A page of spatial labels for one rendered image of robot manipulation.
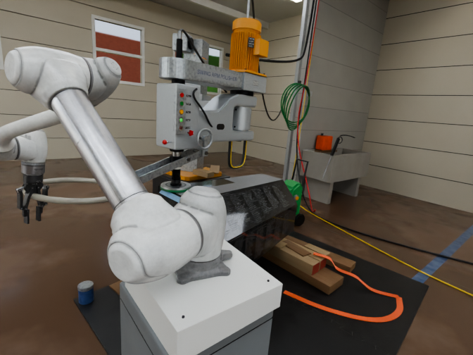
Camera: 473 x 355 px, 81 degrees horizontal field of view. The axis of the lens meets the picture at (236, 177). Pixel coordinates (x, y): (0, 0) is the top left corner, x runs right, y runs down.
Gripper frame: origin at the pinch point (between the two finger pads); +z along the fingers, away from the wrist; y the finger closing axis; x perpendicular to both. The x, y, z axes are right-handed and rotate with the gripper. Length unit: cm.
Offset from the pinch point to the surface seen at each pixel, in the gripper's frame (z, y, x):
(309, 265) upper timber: 53, 159, -112
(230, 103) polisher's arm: -72, 119, -35
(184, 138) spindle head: -43, 78, -26
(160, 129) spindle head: -46, 74, -8
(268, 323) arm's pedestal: 10, 11, -117
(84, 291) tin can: 73, 46, 20
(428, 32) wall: -278, 563, -195
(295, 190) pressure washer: 13, 274, -66
